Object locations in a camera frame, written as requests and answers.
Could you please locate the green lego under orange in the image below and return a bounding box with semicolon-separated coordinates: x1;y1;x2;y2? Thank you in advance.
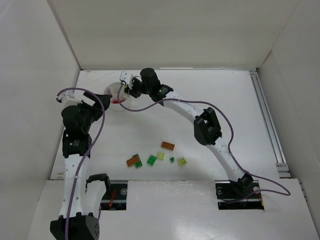
132;154;143;168

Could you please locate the green lego brick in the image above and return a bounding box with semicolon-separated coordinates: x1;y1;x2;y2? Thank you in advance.
146;155;157;167

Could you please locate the pale yellow lego brick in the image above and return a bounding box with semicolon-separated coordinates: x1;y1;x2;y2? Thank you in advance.
157;152;166;161

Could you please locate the orange lego brick left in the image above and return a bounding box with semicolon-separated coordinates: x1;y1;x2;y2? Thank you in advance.
126;155;140;167

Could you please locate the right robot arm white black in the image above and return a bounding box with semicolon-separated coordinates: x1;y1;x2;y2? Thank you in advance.
120;68;253;198

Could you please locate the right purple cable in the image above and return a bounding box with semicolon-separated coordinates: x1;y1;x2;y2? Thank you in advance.
117;83;291;196

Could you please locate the white round divided container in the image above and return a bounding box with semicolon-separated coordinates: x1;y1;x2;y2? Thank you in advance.
104;82;132;112

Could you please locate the purple cable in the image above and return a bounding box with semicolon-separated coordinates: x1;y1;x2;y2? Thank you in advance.
56;87;106;240
117;83;291;196

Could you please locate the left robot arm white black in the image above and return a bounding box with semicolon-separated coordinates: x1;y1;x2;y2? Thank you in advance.
50;87;112;240

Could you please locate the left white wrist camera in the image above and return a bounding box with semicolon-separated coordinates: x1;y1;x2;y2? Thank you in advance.
56;90;80;107

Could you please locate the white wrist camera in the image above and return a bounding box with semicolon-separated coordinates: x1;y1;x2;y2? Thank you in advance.
119;71;134;88
56;90;80;107

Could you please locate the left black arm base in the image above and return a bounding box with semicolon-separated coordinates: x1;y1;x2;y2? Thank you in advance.
100;180;128;211

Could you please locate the orange lego brick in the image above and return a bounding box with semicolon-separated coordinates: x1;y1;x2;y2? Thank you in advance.
126;155;140;167
161;141;175;151

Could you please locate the orange lego brick right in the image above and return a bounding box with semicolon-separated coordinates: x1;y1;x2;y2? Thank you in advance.
161;141;175;151

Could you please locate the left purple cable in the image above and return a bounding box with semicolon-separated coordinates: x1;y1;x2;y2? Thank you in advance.
56;87;106;240

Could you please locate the aluminium rail right edge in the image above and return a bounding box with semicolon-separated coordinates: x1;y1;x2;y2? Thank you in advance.
249;70;292;179

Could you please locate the lime transparent lego brick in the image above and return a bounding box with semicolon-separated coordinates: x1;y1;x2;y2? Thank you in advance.
178;157;187;167

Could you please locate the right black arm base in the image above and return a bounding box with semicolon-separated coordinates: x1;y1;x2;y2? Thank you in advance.
215;180;265;210

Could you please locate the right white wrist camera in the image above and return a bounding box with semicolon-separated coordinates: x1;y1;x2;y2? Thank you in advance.
119;71;134;88

